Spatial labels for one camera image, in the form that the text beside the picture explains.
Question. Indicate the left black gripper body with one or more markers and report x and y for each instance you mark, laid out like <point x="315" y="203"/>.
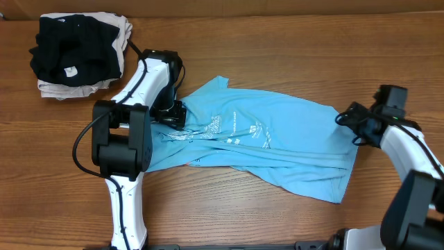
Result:
<point x="174" y="114"/>

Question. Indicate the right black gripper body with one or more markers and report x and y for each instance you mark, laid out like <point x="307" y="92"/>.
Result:
<point x="356" y="121"/>

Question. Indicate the light blue t-shirt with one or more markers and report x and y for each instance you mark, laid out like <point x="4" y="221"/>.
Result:
<point x="289" y="142"/>

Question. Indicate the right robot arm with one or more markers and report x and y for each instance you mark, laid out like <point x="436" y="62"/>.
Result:
<point x="405" y="224"/>

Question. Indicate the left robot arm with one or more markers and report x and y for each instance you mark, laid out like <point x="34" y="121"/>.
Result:
<point x="122" y="145"/>

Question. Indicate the black folded garment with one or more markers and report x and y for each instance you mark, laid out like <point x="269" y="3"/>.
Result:
<point x="75" y="50"/>

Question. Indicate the beige folded garment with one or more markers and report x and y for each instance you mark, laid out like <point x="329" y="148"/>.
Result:
<point x="60" y="92"/>

